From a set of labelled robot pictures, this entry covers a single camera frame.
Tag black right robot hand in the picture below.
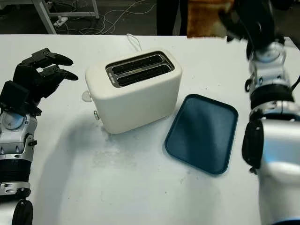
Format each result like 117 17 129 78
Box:
217 0 285 52

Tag white metal table frame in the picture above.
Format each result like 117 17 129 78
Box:
0 0 100 35

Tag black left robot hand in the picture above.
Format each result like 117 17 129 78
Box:
13 48 79 105

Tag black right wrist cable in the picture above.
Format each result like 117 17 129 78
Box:
290 74 300 91

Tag person in beige jacket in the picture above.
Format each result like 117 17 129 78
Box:
156 0 188 36

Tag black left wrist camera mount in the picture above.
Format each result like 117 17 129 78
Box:
0 81 30 116

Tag browned toast slice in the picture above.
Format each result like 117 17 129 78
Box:
187 0 235 39

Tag white power strip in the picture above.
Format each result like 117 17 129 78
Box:
53 16 68 27

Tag light cables on floor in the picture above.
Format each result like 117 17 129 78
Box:
63 0 158 35

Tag cream white toaster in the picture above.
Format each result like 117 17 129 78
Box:
84 48 183 135

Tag white toaster power cord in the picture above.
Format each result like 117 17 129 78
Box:
126 33 143 52

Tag dark blue plastic tray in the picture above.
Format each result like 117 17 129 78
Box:
164 93 239 176

